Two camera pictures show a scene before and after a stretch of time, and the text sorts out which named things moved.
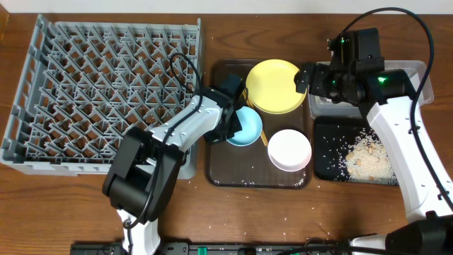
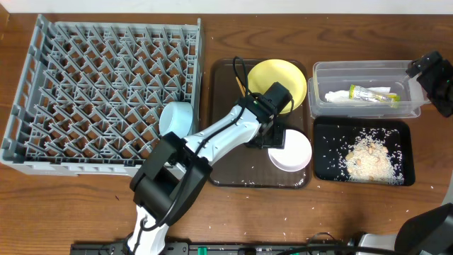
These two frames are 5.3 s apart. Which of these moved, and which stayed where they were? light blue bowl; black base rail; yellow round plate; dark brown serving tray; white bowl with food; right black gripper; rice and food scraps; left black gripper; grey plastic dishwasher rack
Moved: left black gripper; right black gripper; light blue bowl
Stayed: yellow round plate; white bowl with food; rice and food scraps; black base rail; dark brown serving tray; grey plastic dishwasher rack
